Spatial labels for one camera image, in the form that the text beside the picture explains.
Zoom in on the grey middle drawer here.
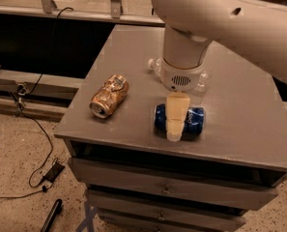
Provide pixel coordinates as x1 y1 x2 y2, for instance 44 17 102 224
87 189 245 232

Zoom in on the grey upper drawer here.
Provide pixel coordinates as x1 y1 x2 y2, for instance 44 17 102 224
68 158 277 210

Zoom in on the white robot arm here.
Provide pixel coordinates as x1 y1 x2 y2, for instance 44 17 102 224
152 0 287 141

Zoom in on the black power adapter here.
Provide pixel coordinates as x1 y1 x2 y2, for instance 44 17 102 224
43 162 65 183

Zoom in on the grey drawer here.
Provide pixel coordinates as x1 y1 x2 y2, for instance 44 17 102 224
87 189 245 232
97 208 212 232
68 158 277 210

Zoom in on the clear plastic water bottle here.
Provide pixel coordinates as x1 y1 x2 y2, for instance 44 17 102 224
148 59 211 92

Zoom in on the crushed gold soda can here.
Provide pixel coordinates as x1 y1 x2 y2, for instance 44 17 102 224
89 74 129 119

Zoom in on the black cable on floor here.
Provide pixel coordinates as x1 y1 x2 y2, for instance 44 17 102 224
0 7 75 203

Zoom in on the metal rail bracket middle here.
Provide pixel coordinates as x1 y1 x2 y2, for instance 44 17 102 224
110 0 123 19

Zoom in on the black bar on floor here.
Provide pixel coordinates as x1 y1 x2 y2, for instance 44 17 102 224
41 199 63 232

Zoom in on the grey drawer cabinet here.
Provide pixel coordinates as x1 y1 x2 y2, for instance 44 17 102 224
56 25 287 218

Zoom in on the grey lower drawer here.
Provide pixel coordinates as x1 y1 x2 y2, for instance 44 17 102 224
97 208 212 232

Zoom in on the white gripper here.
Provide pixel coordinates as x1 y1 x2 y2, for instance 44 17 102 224
160 59 204 142

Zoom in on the blue pepsi can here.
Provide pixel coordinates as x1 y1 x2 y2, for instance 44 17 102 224
154 103 205 135

